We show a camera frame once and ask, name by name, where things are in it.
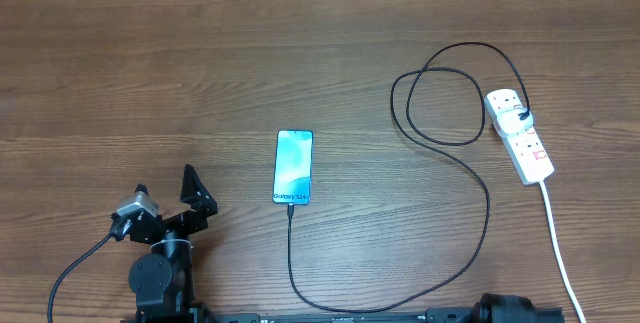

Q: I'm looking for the blue Galaxy smartphone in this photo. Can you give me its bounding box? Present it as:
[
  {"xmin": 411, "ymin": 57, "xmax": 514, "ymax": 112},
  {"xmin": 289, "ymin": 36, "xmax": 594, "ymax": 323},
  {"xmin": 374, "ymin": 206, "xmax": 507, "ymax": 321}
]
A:
[{"xmin": 272, "ymin": 130, "xmax": 314, "ymax": 205}]

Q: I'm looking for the black USB charging cable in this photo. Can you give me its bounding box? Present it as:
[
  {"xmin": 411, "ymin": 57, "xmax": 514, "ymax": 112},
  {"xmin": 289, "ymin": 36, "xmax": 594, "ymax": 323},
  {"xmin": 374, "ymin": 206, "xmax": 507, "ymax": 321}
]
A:
[{"xmin": 285, "ymin": 41, "xmax": 532, "ymax": 314}]

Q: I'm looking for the white power strip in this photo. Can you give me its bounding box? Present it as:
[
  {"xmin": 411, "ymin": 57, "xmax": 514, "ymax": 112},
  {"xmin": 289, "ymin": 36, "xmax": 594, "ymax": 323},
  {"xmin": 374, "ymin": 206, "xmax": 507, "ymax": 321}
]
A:
[{"xmin": 485, "ymin": 89, "xmax": 554, "ymax": 185}]

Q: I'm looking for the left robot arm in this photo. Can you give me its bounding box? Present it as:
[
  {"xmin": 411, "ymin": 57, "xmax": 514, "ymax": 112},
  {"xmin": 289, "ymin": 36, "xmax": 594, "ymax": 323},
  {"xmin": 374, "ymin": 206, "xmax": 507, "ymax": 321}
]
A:
[{"xmin": 110, "ymin": 164, "xmax": 218, "ymax": 323}]

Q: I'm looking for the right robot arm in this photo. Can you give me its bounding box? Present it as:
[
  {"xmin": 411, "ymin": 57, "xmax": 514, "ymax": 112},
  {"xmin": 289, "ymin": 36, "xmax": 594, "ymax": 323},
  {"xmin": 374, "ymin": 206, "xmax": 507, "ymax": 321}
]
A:
[{"xmin": 470, "ymin": 293, "xmax": 537, "ymax": 323}]

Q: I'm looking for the white charger plug adapter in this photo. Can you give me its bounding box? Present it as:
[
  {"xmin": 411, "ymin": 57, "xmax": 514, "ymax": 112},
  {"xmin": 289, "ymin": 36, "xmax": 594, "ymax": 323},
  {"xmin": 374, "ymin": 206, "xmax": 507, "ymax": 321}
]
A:
[{"xmin": 497, "ymin": 107, "xmax": 534, "ymax": 138}]

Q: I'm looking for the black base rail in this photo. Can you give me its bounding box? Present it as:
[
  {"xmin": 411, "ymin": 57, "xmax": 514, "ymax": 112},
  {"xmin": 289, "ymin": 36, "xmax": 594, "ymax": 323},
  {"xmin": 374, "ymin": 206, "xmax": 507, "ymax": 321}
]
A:
[{"xmin": 119, "ymin": 306, "xmax": 566, "ymax": 323}]

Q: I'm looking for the white power strip cord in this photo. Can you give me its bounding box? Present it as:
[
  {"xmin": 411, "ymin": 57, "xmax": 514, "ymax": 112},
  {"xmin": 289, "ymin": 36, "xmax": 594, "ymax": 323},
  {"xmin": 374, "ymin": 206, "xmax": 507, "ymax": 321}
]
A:
[{"xmin": 537, "ymin": 180, "xmax": 587, "ymax": 323}]

